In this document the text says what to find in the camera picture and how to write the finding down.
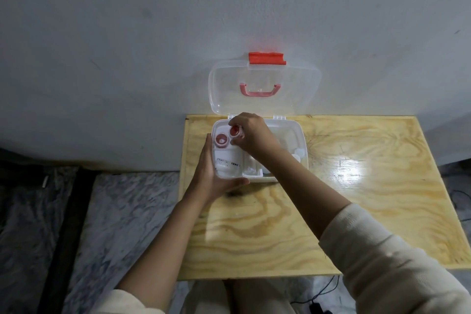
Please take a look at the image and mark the white tray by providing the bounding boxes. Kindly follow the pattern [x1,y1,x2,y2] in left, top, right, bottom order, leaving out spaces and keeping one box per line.
[212,118,266,180]

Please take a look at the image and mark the white first aid box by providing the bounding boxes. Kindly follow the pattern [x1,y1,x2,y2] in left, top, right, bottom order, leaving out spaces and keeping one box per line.
[208,52,324,183]

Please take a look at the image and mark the white labelled packet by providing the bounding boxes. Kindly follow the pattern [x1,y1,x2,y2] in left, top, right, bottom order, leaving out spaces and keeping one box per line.
[215,157,242,175]

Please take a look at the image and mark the person's right hand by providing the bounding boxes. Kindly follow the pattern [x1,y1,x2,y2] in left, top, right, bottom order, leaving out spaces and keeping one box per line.
[228,112,286,164]

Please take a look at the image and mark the pink box handle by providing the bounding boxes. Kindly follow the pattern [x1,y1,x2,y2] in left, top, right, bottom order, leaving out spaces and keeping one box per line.
[239,83,282,98]

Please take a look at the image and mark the person's left forearm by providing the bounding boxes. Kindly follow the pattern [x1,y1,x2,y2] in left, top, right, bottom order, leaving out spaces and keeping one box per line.
[117,191,210,305]

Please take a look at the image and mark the person's left hand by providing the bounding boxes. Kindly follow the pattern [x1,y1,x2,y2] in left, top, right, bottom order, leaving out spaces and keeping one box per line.
[183,133,251,205]

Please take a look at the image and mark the light trousers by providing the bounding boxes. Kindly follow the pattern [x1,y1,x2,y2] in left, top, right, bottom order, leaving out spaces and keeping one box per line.
[182,279,297,314]

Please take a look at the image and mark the person's right forearm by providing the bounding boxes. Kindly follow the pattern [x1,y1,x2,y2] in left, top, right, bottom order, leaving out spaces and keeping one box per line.
[260,145,354,241]

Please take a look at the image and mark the black cable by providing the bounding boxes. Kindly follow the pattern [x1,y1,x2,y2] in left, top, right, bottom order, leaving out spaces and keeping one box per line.
[448,189,471,223]
[290,275,341,314]

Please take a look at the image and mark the cream sweater sleeve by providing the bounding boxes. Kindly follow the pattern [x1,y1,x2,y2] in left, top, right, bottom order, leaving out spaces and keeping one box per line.
[88,289,166,314]
[319,203,471,314]

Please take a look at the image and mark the red box latch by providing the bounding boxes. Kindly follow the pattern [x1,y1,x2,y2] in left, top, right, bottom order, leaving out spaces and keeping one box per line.
[248,52,287,66]

